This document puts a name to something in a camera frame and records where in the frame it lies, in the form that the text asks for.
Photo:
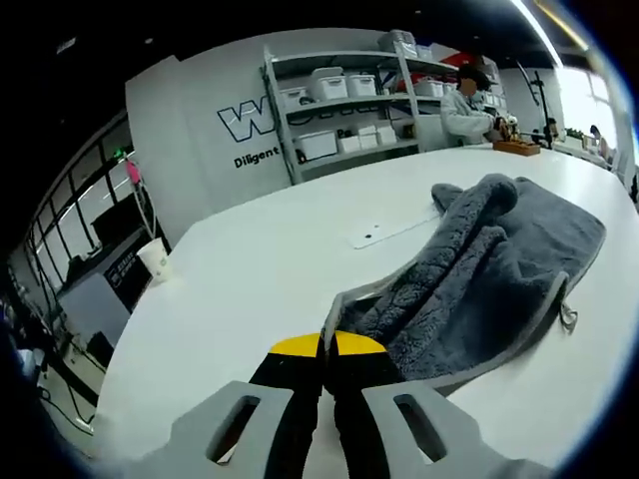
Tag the grey towel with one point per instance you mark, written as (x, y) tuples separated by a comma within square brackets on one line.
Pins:
[(499, 259)]

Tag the white paper cup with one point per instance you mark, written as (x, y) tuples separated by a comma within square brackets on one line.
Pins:
[(155, 262)]

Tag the black cylindrical bin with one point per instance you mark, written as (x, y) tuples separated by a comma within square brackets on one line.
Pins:
[(101, 349)]

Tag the grey counter cabinet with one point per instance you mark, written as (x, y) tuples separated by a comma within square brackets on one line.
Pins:
[(95, 309)]

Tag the black monitor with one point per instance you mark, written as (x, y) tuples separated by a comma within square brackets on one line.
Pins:
[(117, 224)]

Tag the grey metal shelf rack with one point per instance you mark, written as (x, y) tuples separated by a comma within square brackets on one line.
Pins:
[(429, 63), (284, 125)]

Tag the pink hanging cloth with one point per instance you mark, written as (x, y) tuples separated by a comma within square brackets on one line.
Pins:
[(133, 170)]

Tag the wooden tray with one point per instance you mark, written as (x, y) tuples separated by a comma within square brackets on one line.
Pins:
[(516, 148)]

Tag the metal shelf with white bins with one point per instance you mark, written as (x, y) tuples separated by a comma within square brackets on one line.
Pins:
[(329, 82)]

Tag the long ceiling light strip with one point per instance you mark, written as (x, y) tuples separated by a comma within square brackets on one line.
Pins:
[(536, 30)]

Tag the black camera stand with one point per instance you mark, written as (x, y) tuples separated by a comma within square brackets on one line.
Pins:
[(545, 115)]

